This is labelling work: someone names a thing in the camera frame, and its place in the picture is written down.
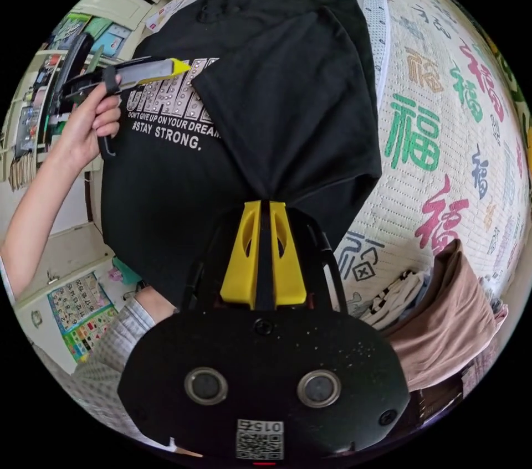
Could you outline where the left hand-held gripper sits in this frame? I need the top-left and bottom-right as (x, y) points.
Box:
(59, 55), (192, 157)

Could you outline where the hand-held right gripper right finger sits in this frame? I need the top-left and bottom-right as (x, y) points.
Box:
(269, 200), (309, 308)

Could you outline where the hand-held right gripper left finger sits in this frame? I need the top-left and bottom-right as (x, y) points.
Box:
(219, 200), (263, 311)

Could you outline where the black shirt with a print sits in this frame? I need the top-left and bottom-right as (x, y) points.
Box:
(99, 0), (383, 308)

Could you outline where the person's left forearm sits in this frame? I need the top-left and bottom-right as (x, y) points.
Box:
(0, 149), (84, 302)

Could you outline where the person's left hand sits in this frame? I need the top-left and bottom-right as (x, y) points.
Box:
(56, 74), (122, 175)

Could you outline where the bed with printed woven mat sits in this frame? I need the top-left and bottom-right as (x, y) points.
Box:
(332, 0), (532, 358)

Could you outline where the pile of clothes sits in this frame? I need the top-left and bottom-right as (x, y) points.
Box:
(357, 238), (510, 393)

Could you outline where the cluttered shelf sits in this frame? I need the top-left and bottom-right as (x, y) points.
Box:
(0, 47), (67, 192)

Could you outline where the person's body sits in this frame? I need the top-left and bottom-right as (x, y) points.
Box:
(33, 285), (180, 451)

